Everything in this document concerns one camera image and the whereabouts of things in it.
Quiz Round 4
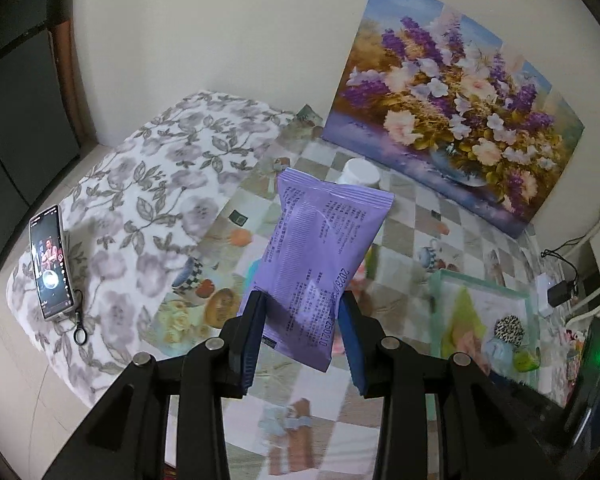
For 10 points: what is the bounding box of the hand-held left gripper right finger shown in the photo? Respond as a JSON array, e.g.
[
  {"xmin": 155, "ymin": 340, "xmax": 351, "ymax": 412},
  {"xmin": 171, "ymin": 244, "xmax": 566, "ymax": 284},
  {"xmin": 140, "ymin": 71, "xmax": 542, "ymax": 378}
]
[{"xmin": 336, "ymin": 293, "xmax": 556, "ymax": 480}]

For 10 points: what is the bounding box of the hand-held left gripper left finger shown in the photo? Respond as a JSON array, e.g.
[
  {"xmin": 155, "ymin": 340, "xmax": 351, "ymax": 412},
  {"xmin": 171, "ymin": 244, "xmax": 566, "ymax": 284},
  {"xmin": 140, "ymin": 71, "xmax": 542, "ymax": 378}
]
[{"xmin": 42, "ymin": 290, "xmax": 267, "ymax": 480}]

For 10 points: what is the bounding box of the blue face mask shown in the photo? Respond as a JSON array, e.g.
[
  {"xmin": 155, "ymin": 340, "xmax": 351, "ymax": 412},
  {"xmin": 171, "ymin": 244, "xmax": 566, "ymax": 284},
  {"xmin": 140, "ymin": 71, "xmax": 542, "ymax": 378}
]
[{"xmin": 482, "ymin": 337, "xmax": 516, "ymax": 376}]

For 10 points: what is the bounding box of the leopard print scrunchie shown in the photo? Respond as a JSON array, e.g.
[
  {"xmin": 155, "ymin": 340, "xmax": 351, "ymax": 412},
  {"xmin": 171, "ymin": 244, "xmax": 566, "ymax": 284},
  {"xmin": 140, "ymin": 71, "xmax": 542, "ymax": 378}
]
[{"xmin": 494, "ymin": 314, "xmax": 527, "ymax": 347}]

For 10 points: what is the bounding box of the purple snack packet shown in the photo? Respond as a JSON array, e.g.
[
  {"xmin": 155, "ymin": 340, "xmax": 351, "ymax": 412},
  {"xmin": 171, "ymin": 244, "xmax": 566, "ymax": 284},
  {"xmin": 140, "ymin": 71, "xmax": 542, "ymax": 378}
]
[{"xmin": 236, "ymin": 167, "xmax": 395, "ymax": 373}]

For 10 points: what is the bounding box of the yellow-green cloth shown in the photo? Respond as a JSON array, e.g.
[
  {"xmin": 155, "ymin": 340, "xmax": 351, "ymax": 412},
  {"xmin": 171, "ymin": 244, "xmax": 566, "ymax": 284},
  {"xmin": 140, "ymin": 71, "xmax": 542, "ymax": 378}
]
[{"xmin": 442, "ymin": 287, "xmax": 488, "ymax": 361}]

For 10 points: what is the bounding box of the white box with teal rim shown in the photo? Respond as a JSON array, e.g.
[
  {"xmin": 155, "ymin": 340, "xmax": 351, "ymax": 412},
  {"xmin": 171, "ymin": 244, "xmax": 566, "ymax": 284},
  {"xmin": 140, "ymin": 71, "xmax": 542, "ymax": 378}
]
[{"xmin": 427, "ymin": 268, "xmax": 571, "ymax": 411}]

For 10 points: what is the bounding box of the black power adapter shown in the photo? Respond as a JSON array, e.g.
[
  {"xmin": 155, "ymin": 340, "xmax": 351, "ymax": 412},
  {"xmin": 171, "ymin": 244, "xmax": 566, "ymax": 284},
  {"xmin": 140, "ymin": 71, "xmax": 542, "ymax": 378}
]
[{"xmin": 547, "ymin": 281, "xmax": 578, "ymax": 307}]

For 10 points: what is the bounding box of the white power strip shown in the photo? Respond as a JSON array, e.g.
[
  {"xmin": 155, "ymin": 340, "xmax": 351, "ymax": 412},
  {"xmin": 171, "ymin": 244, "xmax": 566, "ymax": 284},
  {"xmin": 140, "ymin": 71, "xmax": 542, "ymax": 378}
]
[{"xmin": 537, "ymin": 272, "xmax": 556, "ymax": 318}]

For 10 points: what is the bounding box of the checkered printed tablecloth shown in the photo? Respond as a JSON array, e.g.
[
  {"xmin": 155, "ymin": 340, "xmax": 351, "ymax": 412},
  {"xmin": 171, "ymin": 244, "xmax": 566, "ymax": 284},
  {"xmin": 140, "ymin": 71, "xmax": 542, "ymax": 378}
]
[{"xmin": 145, "ymin": 105, "xmax": 581, "ymax": 480}]

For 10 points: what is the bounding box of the white green label pill bottle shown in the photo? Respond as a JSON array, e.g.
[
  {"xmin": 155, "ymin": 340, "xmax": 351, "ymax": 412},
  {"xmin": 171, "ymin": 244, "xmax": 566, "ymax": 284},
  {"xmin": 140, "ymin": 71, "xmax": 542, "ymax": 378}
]
[{"xmin": 337, "ymin": 157, "xmax": 381, "ymax": 190}]

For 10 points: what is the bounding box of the grey floral bedsheet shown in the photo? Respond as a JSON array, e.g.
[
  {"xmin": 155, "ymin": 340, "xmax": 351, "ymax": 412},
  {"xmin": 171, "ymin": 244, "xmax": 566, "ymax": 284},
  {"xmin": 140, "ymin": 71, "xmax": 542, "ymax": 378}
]
[{"xmin": 6, "ymin": 91, "xmax": 298, "ymax": 408}]

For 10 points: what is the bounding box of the smartphone in clear case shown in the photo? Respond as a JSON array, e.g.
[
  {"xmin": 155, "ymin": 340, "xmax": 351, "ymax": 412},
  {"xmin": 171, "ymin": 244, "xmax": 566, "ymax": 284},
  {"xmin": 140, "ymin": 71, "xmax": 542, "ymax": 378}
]
[{"xmin": 29, "ymin": 204, "xmax": 77, "ymax": 322}]

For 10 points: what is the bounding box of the flower painting canvas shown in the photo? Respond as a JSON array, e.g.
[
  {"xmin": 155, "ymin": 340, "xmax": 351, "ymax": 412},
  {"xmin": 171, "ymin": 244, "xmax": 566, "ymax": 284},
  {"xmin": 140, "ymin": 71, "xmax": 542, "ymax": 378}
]
[{"xmin": 322, "ymin": 0, "xmax": 585, "ymax": 240}]

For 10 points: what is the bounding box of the dark cabinet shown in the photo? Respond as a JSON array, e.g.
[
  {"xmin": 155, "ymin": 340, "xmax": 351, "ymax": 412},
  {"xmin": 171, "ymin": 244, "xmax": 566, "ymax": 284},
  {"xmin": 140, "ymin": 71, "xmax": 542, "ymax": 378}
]
[{"xmin": 0, "ymin": 0, "xmax": 98, "ymax": 273}]

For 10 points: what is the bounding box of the black cable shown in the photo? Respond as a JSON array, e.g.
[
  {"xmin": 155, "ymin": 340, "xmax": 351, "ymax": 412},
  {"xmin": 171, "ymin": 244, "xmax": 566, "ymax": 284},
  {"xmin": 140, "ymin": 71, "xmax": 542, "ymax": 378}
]
[{"xmin": 540, "ymin": 237, "xmax": 581, "ymax": 286}]

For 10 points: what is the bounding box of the black phone lanyard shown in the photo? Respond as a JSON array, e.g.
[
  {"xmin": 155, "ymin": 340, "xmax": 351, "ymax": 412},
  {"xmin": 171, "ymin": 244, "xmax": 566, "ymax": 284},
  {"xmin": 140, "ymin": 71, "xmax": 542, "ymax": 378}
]
[{"xmin": 72, "ymin": 290, "xmax": 91, "ymax": 346}]

